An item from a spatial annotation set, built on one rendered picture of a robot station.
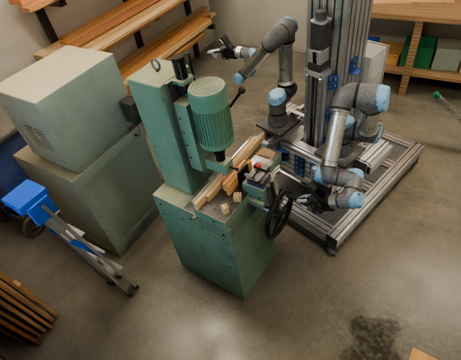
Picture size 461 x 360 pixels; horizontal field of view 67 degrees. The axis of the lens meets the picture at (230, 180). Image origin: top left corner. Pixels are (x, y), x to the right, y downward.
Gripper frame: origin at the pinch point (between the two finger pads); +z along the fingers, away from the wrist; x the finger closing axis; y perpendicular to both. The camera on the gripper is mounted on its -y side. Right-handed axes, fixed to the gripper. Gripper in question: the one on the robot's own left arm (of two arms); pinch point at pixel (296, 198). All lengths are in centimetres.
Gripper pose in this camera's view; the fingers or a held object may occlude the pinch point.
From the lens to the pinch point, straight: 184.2
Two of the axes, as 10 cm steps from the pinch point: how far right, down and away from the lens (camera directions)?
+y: 5.4, 7.6, 3.7
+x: 5.6, -6.5, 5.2
